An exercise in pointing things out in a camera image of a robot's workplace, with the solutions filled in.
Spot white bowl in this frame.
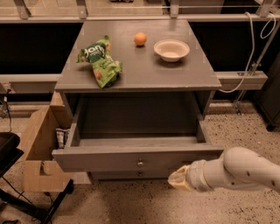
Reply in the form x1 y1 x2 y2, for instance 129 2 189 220
154 39 190 62

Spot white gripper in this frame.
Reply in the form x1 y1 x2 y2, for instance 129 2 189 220
168 158 225 193

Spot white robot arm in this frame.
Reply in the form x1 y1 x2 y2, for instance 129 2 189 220
168 147 280 193

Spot white cable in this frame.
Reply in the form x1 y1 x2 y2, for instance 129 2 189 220
218 11 277 95

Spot packet inside cardboard box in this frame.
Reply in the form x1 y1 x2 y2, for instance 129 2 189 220
56 129 70 149

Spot green snack bag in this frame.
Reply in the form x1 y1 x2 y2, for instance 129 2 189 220
77 36 123 88

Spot orange fruit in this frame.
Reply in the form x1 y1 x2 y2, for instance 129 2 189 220
134 32 147 46

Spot grey wooden drawer cabinet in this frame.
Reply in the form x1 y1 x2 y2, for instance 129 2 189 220
55 20 221 121

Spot grey top drawer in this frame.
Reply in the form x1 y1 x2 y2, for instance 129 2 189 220
52 114 222 177

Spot black stand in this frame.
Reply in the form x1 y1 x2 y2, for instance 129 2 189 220
0 132 74 224

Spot dark cabinet at right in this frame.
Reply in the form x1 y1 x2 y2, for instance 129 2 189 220
254 53 280 131

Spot cardboard box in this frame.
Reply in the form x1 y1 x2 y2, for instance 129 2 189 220
20 92 72 192

